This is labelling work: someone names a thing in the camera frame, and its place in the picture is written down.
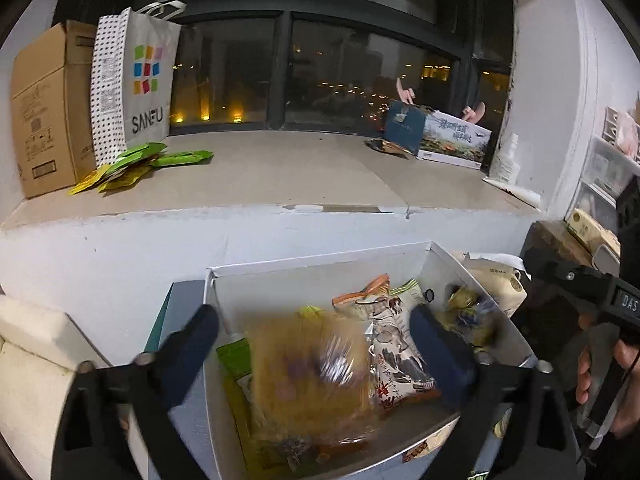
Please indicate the dark blue white snack packet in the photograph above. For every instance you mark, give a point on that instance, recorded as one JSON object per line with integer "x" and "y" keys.
{"x": 465, "y": 305}

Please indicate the white rounded case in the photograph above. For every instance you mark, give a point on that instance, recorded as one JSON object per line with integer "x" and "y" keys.
{"x": 607, "y": 260}

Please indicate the pink plastic clip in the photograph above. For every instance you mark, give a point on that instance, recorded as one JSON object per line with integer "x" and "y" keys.
{"x": 475, "y": 112}
{"x": 406, "y": 92}

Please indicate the yellow white tissue pack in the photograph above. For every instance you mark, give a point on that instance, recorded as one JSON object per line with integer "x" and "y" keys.
{"x": 500, "y": 285}

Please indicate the brown flat packet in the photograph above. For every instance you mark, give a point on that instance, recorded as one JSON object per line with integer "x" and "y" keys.
{"x": 387, "y": 147}

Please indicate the white tube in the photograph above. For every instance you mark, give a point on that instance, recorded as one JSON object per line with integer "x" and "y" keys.
{"x": 512, "y": 191}

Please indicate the brown cardboard box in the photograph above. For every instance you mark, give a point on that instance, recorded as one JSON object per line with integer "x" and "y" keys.
{"x": 50, "y": 110}

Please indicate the orange clear-edged snack packet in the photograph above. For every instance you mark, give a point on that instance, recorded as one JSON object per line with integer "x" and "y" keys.
{"x": 310, "y": 380}

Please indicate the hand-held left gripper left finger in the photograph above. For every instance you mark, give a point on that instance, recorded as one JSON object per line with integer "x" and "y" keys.
{"x": 192, "y": 340}

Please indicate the clear plastic drawer unit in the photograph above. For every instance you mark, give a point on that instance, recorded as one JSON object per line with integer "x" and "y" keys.
{"x": 605, "y": 175}

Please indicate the orange white snack packet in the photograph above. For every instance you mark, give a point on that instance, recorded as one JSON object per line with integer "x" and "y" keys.
{"x": 365, "y": 295}

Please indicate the white red ink-print packet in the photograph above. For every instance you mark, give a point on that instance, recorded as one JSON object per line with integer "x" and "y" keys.
{"x": 395, "y": 360}

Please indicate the long green packet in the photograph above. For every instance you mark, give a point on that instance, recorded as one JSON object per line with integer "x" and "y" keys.
{"x": 182, "y": 158}

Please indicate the person's right hand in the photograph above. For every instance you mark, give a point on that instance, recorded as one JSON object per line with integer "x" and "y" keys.
{"x": 582, "y": 375}

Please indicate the dark cabinet with stone top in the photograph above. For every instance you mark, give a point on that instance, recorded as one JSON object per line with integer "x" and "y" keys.
{"x": 555, "y": 240}

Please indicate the printed tissue box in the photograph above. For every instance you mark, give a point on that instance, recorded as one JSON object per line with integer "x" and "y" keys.
{"x": 450, "y": 137}

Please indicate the white dotted shopping bag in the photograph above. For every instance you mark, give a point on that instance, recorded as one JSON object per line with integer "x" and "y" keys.
{"x": 145, "y": 90}

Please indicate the white spray bottle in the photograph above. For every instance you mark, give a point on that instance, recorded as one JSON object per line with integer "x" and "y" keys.
{"x": 505, "y": 160}

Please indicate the white cardboard box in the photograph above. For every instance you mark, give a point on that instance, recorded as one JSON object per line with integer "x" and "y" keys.
{"x": 300, "y": 285}

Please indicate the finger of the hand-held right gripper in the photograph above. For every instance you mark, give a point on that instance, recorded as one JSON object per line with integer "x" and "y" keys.
{"x": 565, "y": 275}

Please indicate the pink floral box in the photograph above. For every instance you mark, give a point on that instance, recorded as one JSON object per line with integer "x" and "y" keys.
{"x": 625, "y": 130}

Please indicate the dark window frame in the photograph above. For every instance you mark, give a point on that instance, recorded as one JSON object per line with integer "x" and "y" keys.
{"x": 285, "y": 60}

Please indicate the cream sofa seat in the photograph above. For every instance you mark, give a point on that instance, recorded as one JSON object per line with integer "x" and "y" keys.
{"x": 30, "y": 375}

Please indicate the pile of green yellow sachets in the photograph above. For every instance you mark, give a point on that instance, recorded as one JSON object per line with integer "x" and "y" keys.
{"x": 125, "y": 170}

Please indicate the small green snack packet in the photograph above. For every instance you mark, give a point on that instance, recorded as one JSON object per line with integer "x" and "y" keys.
{"x": 407, "y": 291}

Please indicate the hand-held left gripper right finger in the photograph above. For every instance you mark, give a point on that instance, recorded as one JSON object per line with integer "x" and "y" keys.
{"x": 440, "y": 355}

